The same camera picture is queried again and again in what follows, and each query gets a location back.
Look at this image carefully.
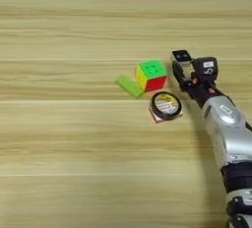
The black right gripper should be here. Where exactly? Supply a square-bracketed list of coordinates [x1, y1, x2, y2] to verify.
[171, 60, 228, 109]

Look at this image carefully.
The black tape roll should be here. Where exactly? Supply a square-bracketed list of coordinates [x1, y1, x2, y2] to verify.
[149, 90, 184, 125]

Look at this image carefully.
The green rectangular block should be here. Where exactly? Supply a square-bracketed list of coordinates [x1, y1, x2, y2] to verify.
[114, 75, 145, 100]

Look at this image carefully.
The multicoloured puzzle cube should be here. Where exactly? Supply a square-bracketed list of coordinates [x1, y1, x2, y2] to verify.
[134, 59, 168, 93]

